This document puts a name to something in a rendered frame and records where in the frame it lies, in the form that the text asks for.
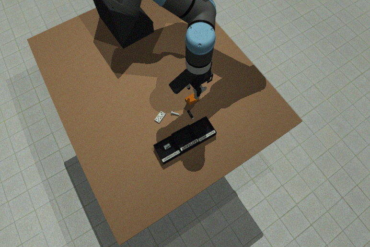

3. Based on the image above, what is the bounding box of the orange rectangular block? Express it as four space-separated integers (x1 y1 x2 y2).
185 93 199 105

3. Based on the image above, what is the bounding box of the black rack of labelled bins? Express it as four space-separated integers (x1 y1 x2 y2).
154 116 217 164

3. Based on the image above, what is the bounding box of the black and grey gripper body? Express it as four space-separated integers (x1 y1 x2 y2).
190 62 213 89

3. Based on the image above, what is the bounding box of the white domino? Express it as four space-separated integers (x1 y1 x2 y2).
155 111 166 123

